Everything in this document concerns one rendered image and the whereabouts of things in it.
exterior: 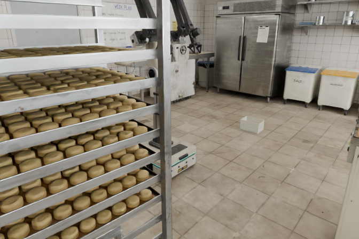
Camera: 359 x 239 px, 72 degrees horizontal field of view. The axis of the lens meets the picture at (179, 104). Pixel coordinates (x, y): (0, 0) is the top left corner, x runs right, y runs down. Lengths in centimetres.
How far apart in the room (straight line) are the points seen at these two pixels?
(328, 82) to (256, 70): 130
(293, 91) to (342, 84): 85
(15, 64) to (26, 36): 387
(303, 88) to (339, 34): 124
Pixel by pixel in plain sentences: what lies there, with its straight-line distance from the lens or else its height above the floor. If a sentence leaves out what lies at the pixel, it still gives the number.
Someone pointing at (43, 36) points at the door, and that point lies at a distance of 458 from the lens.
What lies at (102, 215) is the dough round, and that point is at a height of 88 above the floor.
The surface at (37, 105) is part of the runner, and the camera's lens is 67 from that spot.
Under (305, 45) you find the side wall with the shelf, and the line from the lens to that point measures 595.
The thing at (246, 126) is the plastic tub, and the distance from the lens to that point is 390.
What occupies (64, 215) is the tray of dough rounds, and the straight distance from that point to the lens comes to 86.
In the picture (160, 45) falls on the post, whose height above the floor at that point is 144.
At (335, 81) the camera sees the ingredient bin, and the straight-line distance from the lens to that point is 520.
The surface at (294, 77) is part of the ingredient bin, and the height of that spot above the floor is 58.
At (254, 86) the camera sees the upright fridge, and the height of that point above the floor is 33.
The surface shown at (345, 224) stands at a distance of 203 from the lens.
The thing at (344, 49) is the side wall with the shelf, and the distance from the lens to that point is 580.
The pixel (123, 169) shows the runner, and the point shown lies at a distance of 84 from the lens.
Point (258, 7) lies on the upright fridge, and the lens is 541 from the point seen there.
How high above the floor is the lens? 149
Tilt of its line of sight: 17 degrees down
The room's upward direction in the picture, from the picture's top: straight up
